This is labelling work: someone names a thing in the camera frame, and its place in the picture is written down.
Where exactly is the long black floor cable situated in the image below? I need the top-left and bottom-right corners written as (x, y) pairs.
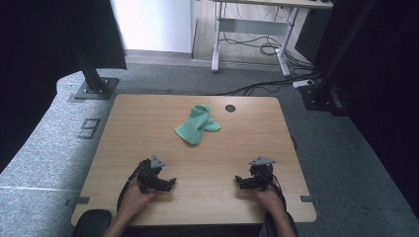
top-left (210, 73), bottom-right (324, 97)

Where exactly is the black metal stand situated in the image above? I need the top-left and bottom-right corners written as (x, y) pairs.
top-left (67, 29), bottom-right (121, 101)
top-left (298, 0), bottom-right (379, 117)

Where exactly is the tangle of black cables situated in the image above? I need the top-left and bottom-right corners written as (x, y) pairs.
top-left (219, 33), bottom-right (314, 72)

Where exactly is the black curtain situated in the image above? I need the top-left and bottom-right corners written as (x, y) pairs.
top-left (312, 0), bottom-right (419, 219)
top-left (0, 0), bottom-right (128, 173)

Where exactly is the person's right hand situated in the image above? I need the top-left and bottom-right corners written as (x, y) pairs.
top-left (254, 187), bottom-right (287, 215)

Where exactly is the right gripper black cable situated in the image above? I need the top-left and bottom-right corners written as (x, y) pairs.
top-left (260, 172), bottom-right (288, 211)

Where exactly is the grey tape strip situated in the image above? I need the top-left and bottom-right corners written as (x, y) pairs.
top-left (64, 196), bottom-right (91, 208)

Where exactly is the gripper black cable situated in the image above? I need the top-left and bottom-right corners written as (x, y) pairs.
top-left (260, 172), bottom-right (288, 211)
top-left (116, 160), bottom-right (147, 212)

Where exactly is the white panel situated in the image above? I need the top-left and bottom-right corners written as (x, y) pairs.
top-left (110, 0), bottom-right (194, 54)

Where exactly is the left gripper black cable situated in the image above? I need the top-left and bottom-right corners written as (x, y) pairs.
top-left (116, 160), bottom-right (147, 212)

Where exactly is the white power strip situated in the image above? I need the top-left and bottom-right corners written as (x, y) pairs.
top-left (292, 79), bottom-right (316, 89)

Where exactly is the white desk frame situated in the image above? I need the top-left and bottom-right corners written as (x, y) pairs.
top-left (210, 0), bottom-right (334, 79)

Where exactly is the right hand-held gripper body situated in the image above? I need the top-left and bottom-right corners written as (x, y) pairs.
top-left (248, 156), bottom-right (277, 193)

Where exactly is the person's left hand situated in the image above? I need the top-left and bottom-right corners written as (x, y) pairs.
top-left (117, 179), bottom-right (158, 220)

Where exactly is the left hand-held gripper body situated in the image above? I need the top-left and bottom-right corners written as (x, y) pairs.
top-left (136, 155), bottom-right (166, 195)

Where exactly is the green microfibre cloth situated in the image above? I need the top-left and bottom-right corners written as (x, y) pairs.
top-left (174, 104), bottom-right (222, 146)

